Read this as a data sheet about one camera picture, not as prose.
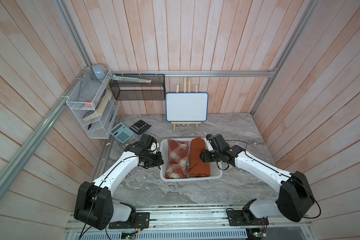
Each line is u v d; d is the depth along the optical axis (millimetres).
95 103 729
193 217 762
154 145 796
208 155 753
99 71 837
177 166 816
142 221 729
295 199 413
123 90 1036
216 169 729
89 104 687
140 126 1107
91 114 781
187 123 1073
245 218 667
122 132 1073
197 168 854
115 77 905
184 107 1004
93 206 404
